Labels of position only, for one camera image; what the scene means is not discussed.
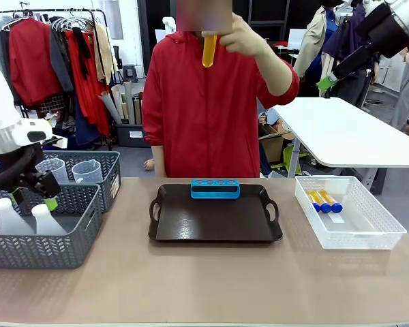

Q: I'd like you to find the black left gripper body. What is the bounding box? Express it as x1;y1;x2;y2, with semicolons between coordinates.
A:
18;169;61;200

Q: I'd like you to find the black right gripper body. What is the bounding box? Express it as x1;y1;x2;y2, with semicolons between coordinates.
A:
355;3;409;59

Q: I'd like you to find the clear plastic measuring beaker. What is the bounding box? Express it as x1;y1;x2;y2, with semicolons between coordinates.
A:
35;158;69;183
71;159;104;184

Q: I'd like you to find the white plastic conical flask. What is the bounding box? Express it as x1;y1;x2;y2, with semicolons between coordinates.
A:
31;203;68;236
0;198;35;236

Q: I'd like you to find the person's right forearm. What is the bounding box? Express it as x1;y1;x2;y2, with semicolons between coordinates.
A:
151;144;168;178

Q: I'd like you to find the person's left forearm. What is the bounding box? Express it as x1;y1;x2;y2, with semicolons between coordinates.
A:
254;50;294;98

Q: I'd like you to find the person's left hand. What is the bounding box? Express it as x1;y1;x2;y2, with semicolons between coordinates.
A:
217;12;271;58

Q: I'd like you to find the navy hanging garment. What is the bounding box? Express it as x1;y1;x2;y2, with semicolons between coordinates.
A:
327;3;379;99

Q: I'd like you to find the large grey woven basket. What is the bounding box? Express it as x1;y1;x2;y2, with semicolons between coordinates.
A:
0;183;103;270

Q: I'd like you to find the mannequin in beige coat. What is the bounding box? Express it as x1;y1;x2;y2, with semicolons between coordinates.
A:
292;0;338;79

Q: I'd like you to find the small grey woven basket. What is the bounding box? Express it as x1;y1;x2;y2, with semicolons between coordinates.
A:
37;151;122;214

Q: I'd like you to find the blue denim garment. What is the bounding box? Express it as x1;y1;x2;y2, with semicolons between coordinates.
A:
74;102;102;147

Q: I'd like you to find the white monitor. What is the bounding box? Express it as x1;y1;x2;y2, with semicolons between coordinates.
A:
288;29;307;50

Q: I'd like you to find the white desk top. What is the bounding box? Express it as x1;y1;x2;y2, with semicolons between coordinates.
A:
274;97;409;168

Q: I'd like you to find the red hanging dress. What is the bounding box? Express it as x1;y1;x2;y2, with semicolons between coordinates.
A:
65;30;112;136

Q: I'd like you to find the grey storage bin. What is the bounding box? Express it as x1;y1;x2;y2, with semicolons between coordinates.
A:
115;123;151;149

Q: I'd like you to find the grey rolled sheet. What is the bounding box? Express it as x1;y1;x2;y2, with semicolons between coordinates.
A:
98;91;123;125

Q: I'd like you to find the beige cardboard tube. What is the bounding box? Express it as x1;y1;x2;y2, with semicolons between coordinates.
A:
110;84;129;120

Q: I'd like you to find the white desk leg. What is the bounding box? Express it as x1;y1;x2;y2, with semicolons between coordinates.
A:
288;144;303;178

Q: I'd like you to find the dark grey hanging garment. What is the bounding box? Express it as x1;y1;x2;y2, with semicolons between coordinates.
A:
49;29;75;95

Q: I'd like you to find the brown cardboard box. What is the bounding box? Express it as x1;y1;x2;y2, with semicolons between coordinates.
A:
258;124;294;164

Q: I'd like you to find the red hanging jacket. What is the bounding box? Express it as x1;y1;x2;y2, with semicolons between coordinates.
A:
8;18;64;106

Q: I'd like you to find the black hanging scarf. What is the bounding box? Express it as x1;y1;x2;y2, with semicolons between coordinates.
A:
71;27;93;81

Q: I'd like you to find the beige hanging garment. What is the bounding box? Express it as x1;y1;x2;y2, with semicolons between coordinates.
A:
93;22;114;86

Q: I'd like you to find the person in red jacket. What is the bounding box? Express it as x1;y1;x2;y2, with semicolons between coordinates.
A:
142;0;300;178

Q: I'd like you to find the dark brown plastic tray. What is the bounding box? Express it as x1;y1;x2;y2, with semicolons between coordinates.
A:
148;183;284;243

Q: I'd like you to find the blue test tube rack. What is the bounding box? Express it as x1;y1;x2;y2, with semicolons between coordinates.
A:
190;178;242;200

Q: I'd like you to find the black clothes rack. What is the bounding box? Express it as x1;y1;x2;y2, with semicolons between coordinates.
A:
0;8;113;151

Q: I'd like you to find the white perforated plastic basket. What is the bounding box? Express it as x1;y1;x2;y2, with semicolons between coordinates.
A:
294;175;408;251

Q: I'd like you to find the wire grid panel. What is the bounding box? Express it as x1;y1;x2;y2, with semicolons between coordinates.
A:
37;95;67;115

